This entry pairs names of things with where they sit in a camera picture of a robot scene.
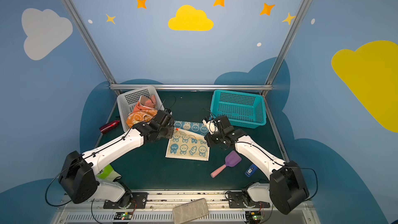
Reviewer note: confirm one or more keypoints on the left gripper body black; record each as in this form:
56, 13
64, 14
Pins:
168, 129

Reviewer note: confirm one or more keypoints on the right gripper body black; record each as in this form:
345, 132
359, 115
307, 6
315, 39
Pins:
213, 136

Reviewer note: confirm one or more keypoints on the orange bunny pattern towel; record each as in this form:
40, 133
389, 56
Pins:
144, 115

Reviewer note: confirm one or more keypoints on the blue bunny pattern towel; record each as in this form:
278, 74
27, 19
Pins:
188, 142

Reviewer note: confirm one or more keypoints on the white plastic basket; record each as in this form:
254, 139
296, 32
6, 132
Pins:
128, 100

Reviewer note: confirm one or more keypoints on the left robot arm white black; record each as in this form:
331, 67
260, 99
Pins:
78, 176

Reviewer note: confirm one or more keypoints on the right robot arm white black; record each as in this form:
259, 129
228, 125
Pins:
286, 188

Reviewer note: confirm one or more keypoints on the purple pink toy scoop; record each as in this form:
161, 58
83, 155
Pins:
231, 160

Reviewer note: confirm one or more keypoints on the teal plastic basket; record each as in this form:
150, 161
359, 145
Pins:
242, 109

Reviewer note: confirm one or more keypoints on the pink red towel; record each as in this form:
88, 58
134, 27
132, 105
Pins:
145, 103

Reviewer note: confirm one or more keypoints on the green work glove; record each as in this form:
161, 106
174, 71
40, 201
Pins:
108, 173

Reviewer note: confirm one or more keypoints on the grey sponge block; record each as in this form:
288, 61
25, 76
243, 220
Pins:
190, 211

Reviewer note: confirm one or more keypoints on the right green circuit board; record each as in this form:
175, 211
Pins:
253, 217

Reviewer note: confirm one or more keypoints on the green circuit board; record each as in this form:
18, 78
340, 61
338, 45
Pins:
253, 217
123, 216

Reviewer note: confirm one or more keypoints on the left green circuit board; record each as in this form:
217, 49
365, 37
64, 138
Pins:
123, 216

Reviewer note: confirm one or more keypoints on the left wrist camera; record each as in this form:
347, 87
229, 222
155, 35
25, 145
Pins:
164, 117

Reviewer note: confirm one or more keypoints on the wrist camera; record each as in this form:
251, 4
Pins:
164, 117
217, 124

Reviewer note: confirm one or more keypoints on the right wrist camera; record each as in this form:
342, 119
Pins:
217, 124

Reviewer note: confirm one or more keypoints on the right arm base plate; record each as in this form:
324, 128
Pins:
242, 200

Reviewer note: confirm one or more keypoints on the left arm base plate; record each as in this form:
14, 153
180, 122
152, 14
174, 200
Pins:
140, 199

